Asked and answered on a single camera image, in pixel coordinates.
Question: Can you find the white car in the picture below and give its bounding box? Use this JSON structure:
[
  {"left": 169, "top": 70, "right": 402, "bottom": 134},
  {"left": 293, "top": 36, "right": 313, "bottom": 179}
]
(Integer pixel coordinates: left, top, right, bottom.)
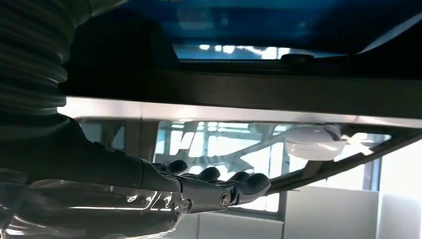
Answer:
[{"left": 57, "top": 96, "right": 422, "bottom": 212}]

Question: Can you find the white car door handle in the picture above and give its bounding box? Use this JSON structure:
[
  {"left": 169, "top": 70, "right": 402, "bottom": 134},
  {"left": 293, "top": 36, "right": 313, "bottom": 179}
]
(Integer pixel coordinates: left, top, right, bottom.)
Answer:
[{"left": 285, "top": 124, "right": 347, "bottom": 162}]

